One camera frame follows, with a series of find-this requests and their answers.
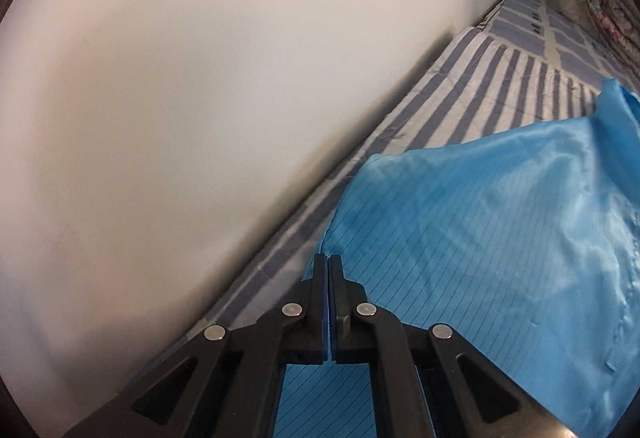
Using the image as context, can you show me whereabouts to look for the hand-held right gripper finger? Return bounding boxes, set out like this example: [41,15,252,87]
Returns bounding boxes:
[62,254,329,438]
[328,254,568,438]

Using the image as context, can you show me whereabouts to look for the light blue pinstriped coat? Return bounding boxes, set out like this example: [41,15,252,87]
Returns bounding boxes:
[270,78,640,438]

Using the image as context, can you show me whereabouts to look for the blue white striped bed sheet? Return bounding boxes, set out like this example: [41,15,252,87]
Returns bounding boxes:
[120,25,603,419]

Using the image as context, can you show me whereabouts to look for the blue checked bed sheet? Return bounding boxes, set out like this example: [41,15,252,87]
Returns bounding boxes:
[481,0,640,94]

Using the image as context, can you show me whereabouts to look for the floral quilt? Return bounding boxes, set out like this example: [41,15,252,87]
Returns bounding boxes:
[565,0,640,64]

